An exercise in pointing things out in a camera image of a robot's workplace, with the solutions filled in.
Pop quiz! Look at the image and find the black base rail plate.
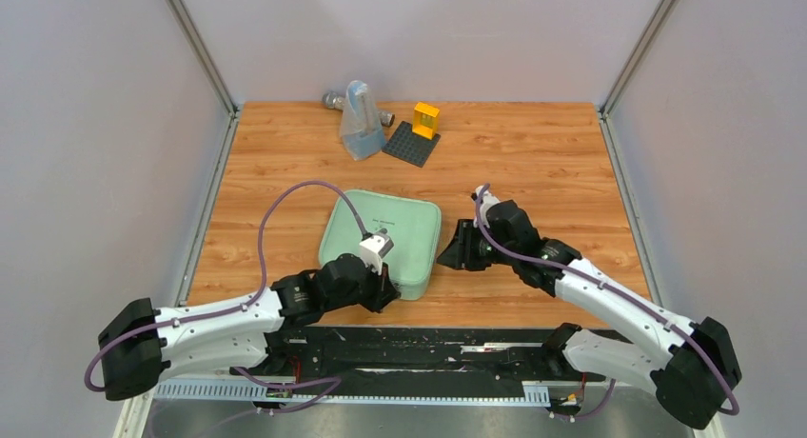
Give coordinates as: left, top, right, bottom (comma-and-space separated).
248, 327, 605, 398

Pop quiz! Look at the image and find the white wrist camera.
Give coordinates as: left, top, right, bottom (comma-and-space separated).
479, 191, 501, 214
359, 229, 394, 274

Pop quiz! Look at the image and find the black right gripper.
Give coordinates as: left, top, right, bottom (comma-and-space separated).
436, 221, 516, 273

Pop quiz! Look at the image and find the dark grey brick baseplate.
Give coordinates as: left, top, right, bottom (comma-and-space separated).
382, 121, 441, 168

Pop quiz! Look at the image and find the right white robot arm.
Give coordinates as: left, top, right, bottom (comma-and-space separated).
437, 187, 742, 429

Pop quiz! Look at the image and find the mint green medicine kit case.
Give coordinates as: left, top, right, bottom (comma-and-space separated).
318, 189, 442, 301

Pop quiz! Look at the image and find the yellow toy window brick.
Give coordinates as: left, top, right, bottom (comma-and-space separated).
412, 102, 440, 140

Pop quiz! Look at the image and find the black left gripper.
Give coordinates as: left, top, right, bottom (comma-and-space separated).
325, 255, 402, 312

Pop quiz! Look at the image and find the glitter silver microphone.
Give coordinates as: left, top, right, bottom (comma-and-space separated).
322, 90, 396, 127

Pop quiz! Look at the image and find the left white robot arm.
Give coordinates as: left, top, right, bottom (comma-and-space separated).
85, 254, 401, 401

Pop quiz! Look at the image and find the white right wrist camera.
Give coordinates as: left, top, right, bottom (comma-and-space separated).
479, 191, 501, 214

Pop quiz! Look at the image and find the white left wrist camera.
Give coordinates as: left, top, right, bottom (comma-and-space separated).
359, 229, 394, 274

